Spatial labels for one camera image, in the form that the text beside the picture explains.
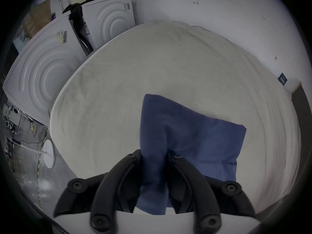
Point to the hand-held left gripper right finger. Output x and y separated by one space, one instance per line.
195 191

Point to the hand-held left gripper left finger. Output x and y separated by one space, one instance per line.
104 191

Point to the dark blue shirt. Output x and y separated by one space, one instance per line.
185 140

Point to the white round-base stand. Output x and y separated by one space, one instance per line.
47 153

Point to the white washing machine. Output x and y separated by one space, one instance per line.
41 72
107 21

